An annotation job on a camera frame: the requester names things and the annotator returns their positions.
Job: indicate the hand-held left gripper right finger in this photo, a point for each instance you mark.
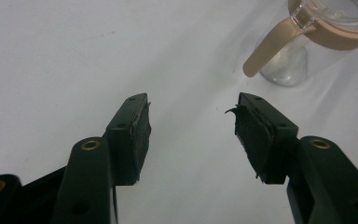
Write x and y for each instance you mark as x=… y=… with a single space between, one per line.
x=270 y=140

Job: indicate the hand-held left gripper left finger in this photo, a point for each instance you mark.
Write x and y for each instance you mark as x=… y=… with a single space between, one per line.
x=127 y=146

